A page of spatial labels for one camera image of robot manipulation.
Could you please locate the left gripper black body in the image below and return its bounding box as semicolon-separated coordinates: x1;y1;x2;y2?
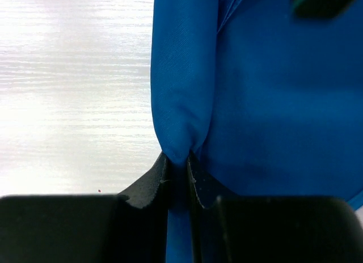
292;0;355;19

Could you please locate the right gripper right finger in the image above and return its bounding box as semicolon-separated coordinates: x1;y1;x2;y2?
187;154;362;263

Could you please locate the blue cloth napkin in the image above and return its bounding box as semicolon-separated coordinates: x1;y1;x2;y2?
151;0;362;262

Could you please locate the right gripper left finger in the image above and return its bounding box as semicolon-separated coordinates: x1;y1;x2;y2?
1;154;169;263

